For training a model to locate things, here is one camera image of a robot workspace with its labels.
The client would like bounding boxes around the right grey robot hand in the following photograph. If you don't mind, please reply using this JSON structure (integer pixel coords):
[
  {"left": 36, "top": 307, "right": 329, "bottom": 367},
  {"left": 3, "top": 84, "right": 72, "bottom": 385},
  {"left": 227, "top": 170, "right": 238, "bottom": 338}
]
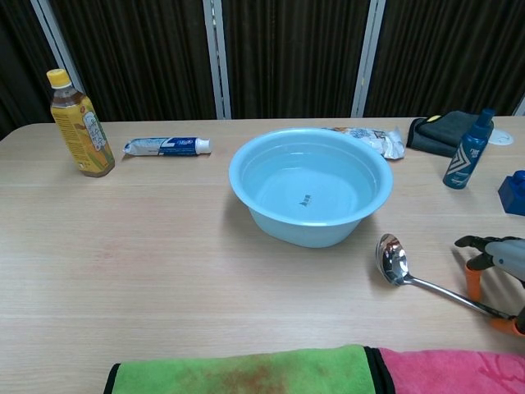
[{"left": 454, "top": 234, "right": 525, "bottom": 337}]

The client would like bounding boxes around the silver metal ladle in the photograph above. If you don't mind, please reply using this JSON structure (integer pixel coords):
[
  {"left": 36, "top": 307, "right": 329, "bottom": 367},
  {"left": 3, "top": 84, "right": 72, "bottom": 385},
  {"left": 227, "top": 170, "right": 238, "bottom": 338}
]
[{"left": 375, "top": 232, "right": 514, "bottom": 322}]

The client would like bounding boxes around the light blue plastic basin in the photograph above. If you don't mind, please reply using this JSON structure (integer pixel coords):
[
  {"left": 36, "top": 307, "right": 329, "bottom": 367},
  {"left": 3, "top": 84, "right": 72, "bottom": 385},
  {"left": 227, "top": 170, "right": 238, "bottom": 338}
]
[{"left": 228, "top": 127, "right": 395, "bottom": 250}]

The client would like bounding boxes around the blue toy brick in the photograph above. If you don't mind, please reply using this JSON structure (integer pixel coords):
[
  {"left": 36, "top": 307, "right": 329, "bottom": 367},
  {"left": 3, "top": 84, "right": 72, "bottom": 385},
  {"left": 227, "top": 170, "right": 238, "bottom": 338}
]
[{"left": 497, "top": 168, "right": 525, "bottom": 217}]

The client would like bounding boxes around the blue spray bottle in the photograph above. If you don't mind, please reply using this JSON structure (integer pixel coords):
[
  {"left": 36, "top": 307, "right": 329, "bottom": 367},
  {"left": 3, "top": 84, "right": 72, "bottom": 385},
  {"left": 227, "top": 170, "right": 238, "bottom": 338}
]
[{"left": 442, "top": 108, "right": 495, "bottom": 191}]

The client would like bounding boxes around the white round table grommet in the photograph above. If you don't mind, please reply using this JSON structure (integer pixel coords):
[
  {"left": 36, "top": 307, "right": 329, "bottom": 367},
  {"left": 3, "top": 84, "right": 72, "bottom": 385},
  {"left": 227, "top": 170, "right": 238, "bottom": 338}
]
[{"left": 490, "top": 126, "right": 514, "bottom": 147}]

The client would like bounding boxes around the pink microfibre towel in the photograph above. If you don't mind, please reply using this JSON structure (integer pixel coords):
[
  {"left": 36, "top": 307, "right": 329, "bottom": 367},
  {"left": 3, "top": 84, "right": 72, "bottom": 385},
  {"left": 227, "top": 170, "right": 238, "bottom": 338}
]
[{"left": 377, "top": 347, "right": 525, "bottom": 394}]

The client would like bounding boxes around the dark grey folded cloth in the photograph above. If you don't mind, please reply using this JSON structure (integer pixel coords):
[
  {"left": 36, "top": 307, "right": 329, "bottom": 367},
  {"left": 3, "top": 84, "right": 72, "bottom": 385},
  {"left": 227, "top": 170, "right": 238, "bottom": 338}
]
[{"left": 405, "top": 110, "right": 497, "bottom": 158}]

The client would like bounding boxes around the white snack packet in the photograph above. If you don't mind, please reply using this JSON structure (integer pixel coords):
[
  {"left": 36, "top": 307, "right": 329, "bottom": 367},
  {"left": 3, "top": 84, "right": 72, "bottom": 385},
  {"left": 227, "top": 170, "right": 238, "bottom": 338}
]
[{"left": 323, "top": 126, "right": 407, "bottom": 162}]

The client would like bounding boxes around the green microfibre towel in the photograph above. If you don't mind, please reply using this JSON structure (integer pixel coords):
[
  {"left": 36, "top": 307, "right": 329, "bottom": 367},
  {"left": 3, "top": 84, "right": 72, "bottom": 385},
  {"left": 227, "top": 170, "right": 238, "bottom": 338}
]
[{"left": 102, "top": 344, "right": 395, "bottom": 394}]

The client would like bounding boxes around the white blue toothpaste tube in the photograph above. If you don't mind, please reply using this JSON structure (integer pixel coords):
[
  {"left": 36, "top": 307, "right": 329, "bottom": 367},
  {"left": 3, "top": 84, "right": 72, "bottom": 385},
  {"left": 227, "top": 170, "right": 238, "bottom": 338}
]
[{"left": 121, "top": 136, "right": 213, "bottom": 158}]

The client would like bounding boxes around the dark pleated screen fabric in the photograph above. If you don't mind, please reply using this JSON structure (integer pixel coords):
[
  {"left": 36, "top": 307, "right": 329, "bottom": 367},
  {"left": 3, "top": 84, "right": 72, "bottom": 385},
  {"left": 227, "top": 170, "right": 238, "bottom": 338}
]
[{"left": 0, "top": 0, "right": 525, "bottom": 140}]

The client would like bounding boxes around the yellow tea bottle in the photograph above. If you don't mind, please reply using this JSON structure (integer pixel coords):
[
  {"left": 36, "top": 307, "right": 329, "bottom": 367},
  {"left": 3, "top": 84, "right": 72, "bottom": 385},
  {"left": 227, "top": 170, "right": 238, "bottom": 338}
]
[{"left": 45, "top": 68, "right": 116, "bottom": 178}]

